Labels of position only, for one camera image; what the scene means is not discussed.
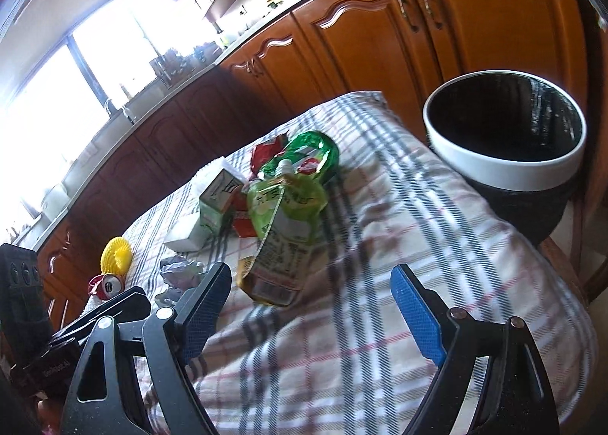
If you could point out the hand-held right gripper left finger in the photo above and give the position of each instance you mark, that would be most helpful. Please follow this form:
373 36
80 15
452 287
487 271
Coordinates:
209 311

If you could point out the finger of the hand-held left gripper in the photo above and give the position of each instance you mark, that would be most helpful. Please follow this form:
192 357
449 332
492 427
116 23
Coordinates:
118 304

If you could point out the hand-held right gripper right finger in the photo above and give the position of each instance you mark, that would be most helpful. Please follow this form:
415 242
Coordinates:
418 316

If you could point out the paper ball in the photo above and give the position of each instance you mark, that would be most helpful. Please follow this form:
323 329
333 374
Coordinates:
178 271

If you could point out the white tissue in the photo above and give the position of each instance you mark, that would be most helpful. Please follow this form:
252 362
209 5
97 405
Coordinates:
187 235

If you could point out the red paper box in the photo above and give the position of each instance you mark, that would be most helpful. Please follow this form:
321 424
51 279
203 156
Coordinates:
243 223

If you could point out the green and white carton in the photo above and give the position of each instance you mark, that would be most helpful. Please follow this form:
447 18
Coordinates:
218 197

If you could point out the green spout pouch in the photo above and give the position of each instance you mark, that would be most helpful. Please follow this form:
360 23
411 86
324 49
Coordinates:
285 211

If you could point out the black bin with white rim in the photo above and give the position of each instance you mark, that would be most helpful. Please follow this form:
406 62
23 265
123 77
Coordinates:
498 173

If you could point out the red snack wrapper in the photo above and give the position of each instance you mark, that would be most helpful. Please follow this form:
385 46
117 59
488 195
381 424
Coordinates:
263 152

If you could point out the green snack bag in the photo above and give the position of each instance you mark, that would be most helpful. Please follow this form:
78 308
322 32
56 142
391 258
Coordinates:
313 145

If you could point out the crushed red soda can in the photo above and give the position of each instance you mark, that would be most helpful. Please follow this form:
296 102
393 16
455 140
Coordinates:
107 286

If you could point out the yellow foam fruit net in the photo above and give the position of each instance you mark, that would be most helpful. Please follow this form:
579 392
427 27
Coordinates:
115 257

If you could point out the plaid tablecloth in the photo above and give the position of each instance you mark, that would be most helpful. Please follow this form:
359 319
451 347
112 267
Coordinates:
380 226

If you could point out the wooden chair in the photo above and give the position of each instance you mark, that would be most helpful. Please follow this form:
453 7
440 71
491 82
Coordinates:
567 268

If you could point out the kitchen window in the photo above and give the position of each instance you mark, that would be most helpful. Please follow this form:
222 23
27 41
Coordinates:
47 107

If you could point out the sink faucet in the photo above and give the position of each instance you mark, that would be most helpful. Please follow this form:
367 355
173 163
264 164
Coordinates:
111 107

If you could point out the utensil rack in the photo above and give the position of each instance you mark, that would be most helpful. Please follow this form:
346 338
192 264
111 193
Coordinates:
166 66

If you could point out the wooden base cabinets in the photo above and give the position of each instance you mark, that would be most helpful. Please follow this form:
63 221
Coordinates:
361 35

